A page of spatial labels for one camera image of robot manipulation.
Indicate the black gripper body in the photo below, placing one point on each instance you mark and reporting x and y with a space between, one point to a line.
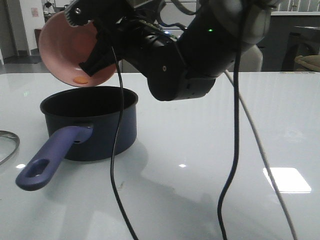
140 39

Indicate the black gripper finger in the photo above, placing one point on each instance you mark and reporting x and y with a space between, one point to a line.
103 54

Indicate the serrated grey gripper finger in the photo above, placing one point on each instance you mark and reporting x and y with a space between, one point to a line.
81 12

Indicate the orange ham slices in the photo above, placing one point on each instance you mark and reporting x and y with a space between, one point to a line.
81 80

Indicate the pink bowl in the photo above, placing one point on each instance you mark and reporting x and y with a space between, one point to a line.
62 47

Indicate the dark blue saucepan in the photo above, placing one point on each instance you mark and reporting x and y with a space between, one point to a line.
83 124

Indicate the glass lid with blue knob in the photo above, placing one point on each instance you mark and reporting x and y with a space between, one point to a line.
9 144

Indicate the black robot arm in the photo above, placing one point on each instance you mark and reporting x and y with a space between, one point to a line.
219 33

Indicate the dark grey counter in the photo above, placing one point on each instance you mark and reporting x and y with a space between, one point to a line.
291 34

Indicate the olive cushion seat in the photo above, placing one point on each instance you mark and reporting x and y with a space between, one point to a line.
310 62

